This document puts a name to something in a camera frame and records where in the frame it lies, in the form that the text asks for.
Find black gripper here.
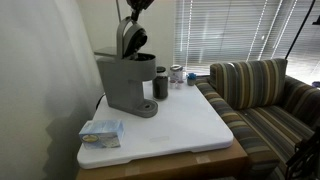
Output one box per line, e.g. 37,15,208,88
126,0,154,21

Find grey coffee maker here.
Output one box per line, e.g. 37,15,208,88
97,16,158,118

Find dark glass coffee jar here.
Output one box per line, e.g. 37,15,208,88
152,66,168,100

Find metal floor pole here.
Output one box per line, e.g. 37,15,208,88
115,0,121,23

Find white window blinds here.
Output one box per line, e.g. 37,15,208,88
174,0,320,84

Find clear jar silver lid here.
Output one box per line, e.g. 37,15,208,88
170,65,183,81

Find blue topped small pot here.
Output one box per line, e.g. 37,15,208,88
187,73,197,86

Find white table board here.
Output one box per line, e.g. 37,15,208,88
77,83,234,169

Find light blue tea box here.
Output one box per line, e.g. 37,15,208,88
79,120,124,149

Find striped sofa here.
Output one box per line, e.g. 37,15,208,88
196,59,320,180

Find brown wooden table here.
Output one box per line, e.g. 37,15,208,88
76,139,248,180

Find black tripod stand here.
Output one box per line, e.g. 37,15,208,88
285,0,320,180

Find black power cable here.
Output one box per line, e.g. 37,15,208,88
95,93,106,111

